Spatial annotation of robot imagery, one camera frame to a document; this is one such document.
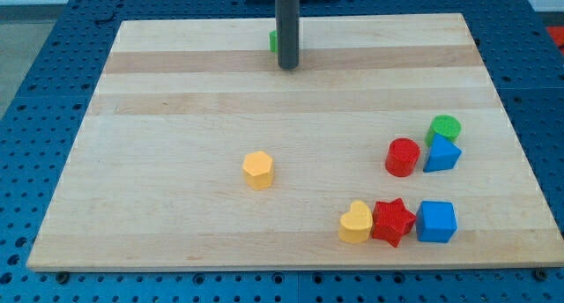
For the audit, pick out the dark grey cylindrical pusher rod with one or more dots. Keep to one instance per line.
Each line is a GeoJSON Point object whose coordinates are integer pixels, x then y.
{"type": "Point", "coordinates": [287, 15]}

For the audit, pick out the green star block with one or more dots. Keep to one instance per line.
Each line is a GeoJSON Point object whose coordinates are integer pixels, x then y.
{"type": "Point", "coordinates": [273, 41]}

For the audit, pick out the light wooden board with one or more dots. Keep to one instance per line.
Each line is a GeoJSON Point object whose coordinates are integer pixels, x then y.
{"type": "Point", "coordinates": [154, 180]}

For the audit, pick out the red star block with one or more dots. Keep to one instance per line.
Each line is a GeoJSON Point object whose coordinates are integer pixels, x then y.
{"type": "Point", "coordinates": [392, 221]}

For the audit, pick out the yellow hexagon block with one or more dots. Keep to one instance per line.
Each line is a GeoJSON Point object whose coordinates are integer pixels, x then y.
{"type": "Point", "coordinates": [258, 170]}

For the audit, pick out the red cylinder block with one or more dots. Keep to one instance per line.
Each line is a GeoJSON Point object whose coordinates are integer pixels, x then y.
{"type": "Point", "coordinates": [402, 157]}

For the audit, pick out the green cylinder block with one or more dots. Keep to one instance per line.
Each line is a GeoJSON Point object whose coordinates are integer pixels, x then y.
{"type": "Point", "coordinates": [444, 125]}

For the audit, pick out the blue triangle block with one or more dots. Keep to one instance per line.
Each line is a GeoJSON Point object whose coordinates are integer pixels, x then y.
{"type": "Point", "coordinates": [443, 155]}

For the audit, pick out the yellow heart block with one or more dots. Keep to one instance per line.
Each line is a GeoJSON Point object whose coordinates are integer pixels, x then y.
{"type": "Point", "coordinates": [356, 225]}

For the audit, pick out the blue cube block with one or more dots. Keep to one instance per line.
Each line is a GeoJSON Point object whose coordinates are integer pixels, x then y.
{"type": "Point", "coordinates": [436, 221]}

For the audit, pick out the blue perforated metal base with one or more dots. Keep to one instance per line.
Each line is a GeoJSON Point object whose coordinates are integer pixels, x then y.
{"type": "Point", "coordinates": [39, 127]}

